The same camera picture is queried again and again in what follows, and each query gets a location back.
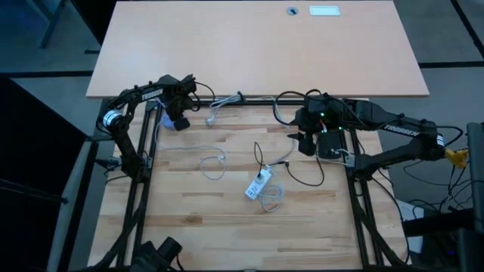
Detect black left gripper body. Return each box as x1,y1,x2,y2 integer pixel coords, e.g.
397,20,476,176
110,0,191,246
162,74,198,121

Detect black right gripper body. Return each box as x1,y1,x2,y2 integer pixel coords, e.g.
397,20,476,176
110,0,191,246
296,94,344,134

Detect long black USB cable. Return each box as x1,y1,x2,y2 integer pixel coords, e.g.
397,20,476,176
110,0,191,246
278,156,326,187

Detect long white USB cable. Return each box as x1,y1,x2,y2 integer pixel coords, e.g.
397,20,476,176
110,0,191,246
323,147,356,168

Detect thin white USB cable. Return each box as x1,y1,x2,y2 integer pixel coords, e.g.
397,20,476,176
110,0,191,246
154,109,229,181

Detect white power strip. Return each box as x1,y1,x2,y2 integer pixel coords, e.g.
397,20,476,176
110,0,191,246
244,167,274,201

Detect thick white USB cable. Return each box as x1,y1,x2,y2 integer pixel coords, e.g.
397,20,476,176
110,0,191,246
253,184,285,213

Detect purple round power hub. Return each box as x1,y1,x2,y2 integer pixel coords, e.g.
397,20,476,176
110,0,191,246
160,112,178,132

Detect black power strip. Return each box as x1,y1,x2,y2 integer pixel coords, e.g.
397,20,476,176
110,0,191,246
316,131,343,160

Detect beige desk top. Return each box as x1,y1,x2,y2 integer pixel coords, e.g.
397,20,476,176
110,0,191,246
85,0,431,99

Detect white desk panel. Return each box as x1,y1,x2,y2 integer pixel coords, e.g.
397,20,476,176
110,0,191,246
309,5,342,17

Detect black partition curtain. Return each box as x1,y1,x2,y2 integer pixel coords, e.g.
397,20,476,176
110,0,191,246
70,0,114,46
0,73,88,272

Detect white paper sheet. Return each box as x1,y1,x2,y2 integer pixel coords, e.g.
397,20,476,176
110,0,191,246
396,199,425,255

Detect black device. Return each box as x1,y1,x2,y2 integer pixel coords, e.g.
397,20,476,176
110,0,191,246
129,236,184,272

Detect yellow connector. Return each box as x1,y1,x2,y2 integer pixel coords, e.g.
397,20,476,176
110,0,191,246
444,147,470,170

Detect blue grey table leg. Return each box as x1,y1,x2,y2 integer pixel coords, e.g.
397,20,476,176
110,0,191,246
25,0,70,49

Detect black equipment rack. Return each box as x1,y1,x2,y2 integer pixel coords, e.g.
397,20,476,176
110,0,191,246
401,206,484,272

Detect white braided USB cable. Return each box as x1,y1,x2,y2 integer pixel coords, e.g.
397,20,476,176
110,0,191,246
205,93,244,128

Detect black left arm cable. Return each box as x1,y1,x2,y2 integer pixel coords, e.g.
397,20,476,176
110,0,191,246
191,80,217,113

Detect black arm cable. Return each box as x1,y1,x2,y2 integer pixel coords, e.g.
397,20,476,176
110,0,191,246
272,88,327,127
191,80,217,113

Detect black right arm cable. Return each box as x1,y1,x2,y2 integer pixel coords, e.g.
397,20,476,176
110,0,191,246
272,88,327,127

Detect black table frame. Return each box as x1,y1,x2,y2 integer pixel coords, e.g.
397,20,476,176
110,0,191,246
87,97,412,272

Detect black floor cable bundle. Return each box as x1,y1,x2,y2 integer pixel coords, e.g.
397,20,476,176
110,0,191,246
401,165,473,212

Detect grey post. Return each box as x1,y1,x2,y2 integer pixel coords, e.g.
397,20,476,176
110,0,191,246
466,121,484,236

